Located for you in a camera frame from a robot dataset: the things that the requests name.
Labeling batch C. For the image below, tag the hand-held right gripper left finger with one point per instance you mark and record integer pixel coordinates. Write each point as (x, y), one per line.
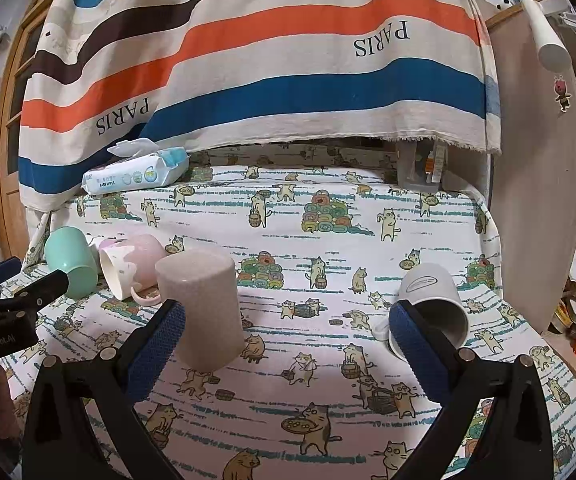
(160, 345)

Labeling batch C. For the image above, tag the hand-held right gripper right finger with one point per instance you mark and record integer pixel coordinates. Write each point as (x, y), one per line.
(413, 345)

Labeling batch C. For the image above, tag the white cup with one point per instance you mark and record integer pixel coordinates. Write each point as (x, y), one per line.
(433, 290)

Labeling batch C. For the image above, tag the mint green cup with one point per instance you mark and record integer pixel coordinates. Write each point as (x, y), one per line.
(70, 255)

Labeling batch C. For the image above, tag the beige speckled cup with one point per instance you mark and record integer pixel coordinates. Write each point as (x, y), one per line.
(207, 300)

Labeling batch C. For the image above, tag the person's left hand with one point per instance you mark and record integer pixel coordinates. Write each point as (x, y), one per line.
(1, 400)

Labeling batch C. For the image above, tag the pink mug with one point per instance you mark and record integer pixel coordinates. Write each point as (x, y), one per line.
(132, 260)

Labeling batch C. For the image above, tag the baby wipes pack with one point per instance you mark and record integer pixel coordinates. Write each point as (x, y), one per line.
(132, 172)

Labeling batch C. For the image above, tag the cat printed bedsheet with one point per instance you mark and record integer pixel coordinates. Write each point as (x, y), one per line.
(293, 260)

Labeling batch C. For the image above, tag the clear plastic box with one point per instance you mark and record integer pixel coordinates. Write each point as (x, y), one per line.
(420, 165)

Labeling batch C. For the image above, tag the wooden door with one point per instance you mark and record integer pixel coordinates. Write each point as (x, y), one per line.
(12, 85)

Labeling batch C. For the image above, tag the rounded wooden board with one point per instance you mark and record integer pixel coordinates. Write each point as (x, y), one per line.
(533, 185)

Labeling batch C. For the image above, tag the cartoon sticker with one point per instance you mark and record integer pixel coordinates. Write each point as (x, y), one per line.
(562, 92)

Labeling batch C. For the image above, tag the striped cloth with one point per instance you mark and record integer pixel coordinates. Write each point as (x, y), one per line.
(268, 60)

